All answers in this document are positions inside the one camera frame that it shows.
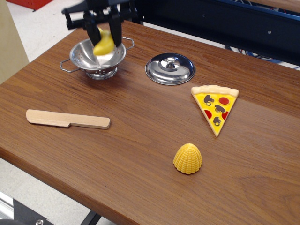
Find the red box on floor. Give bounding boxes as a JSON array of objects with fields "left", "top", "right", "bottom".
[{"left": 7, "top": 0, "right": 52, "bottom": 10}]

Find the small steel colander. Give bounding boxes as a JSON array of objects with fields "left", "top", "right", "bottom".
[{"left": 60, "top": 37, "right": 135, "bottom": 80}]

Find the wooden toy knife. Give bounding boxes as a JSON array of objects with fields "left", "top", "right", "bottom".
[{"left": 26, "top": 109, "right": 111, "bottom": 129}]

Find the yellow toy banana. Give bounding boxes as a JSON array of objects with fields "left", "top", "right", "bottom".
[{"left": 93, "top": 28, "right": 115, "bottom": 56}]

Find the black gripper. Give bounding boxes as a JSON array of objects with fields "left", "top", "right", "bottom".
[{"left": 62, "top": 0, "right": 137, "bottom": 46}]

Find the toy pizza slice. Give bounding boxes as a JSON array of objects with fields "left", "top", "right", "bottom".
[{"left": 191, "top": 85, "right": 239, "bottom": 137}]

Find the yellow toy corn piece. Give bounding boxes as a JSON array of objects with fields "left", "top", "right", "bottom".
[{"left": 173, "top": 143, "right": 203, "bottom": 175}]

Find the steel pot lid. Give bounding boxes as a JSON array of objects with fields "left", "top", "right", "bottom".
[{"left": 145, "top": 53, "right": 196, "bottom": 85}]

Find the black table leg bracket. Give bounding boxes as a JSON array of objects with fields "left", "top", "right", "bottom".
[{"left": 0, "top": 198, "right": 103, "bottom": 225}]

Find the beige wooden panel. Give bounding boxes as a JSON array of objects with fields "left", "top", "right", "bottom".
[{"left": 0, "top": 0, "right": 29, "bottom": 83}]

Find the dark blue metal frame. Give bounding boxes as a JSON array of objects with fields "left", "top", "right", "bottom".
[{"left": 135, "top": 0, "right": 300, "bottom": 65}]

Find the blue cable bundle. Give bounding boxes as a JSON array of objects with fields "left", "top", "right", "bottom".
[{"left": 224, "top": 44, "right": 300, "bottom": 70}]

